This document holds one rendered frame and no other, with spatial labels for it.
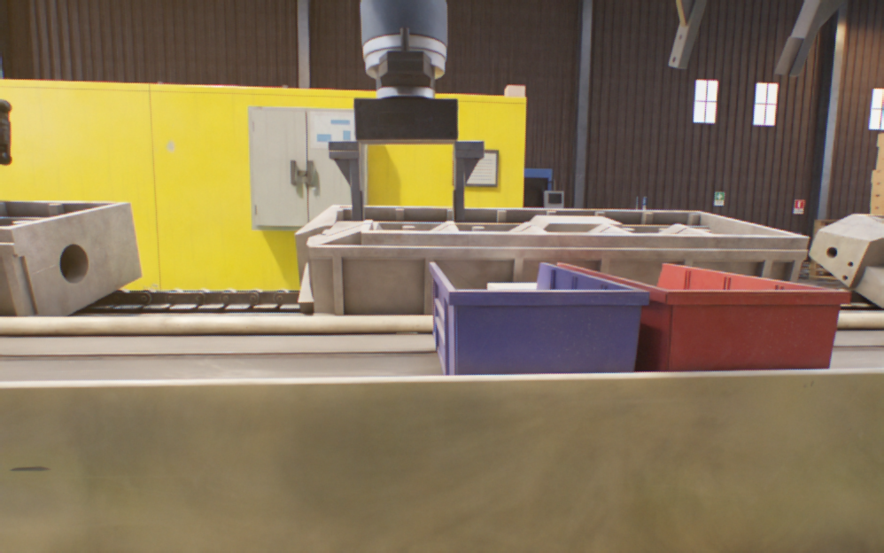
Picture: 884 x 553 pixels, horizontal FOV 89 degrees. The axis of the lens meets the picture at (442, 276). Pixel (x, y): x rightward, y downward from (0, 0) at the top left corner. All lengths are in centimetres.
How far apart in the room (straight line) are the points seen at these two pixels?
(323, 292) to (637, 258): 61
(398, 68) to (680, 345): 41
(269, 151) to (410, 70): 262
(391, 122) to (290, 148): 251
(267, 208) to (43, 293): 209
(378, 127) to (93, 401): 41
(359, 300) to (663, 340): 58
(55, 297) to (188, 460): 73
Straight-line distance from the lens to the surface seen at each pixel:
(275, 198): 309
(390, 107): 60
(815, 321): 58
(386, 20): 60
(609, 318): 46
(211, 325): 93
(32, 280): 112
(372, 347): 78
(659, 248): 98
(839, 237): 169
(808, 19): 72
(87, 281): 124
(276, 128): 313
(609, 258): 94
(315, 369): 69
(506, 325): 43
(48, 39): 1576
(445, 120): 60
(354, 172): 61
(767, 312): 54
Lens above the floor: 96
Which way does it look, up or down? 7 degrees down
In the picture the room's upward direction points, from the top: 1 degrees clockwise
